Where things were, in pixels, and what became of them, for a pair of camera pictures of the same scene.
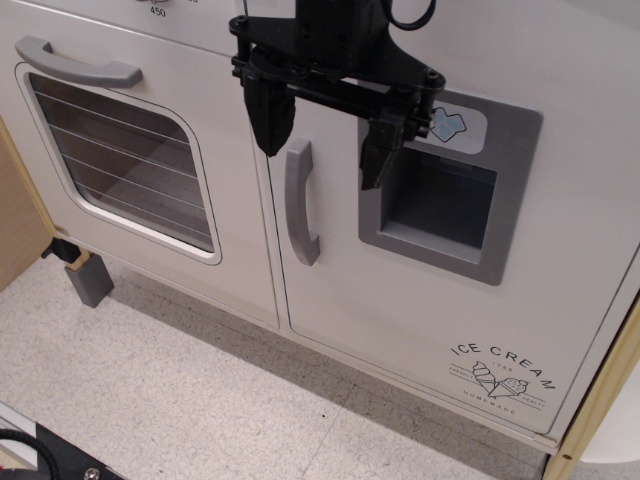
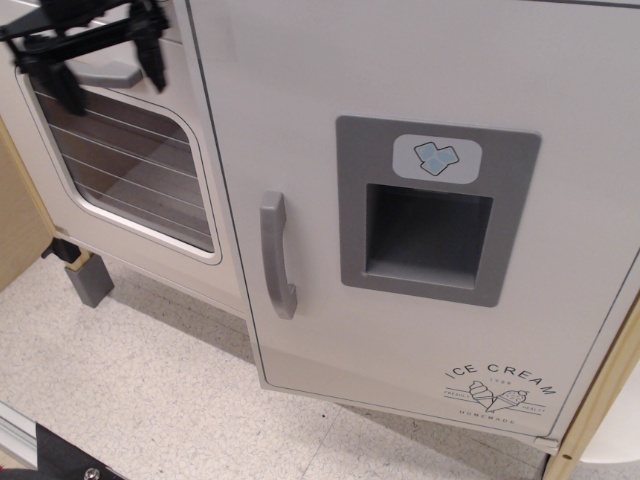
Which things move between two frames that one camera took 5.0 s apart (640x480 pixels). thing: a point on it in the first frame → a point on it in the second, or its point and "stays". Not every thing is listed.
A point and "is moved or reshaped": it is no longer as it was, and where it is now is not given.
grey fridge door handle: [298, 166] → [273, 221]
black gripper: [340, 54] → [68, 28]
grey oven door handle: [106, 73] stays
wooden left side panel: [26, 226] stays
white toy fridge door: [486, 261] is moved or reshaped
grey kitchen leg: [92, 281] stays
